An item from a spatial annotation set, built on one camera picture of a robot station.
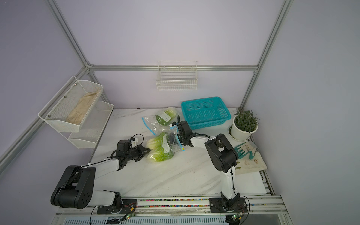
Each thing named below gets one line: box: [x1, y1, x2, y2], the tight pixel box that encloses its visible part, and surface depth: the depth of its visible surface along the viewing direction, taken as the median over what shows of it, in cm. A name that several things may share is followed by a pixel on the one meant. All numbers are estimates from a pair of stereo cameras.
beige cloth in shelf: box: [66, 90, 100, 125], surface depth 81 cm
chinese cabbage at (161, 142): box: [146, 132, 171, 151], surface depth 92 cm
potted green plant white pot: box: [230, 107, 260, 141], surface depth 92 cm
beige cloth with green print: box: [234, 141, 268, 175], surface depth 92 cm
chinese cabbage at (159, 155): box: [146, 148, 175, 163], surface depth 85 cm
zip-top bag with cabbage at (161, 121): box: [141, 106, 178, 136], surface depth 106 cm
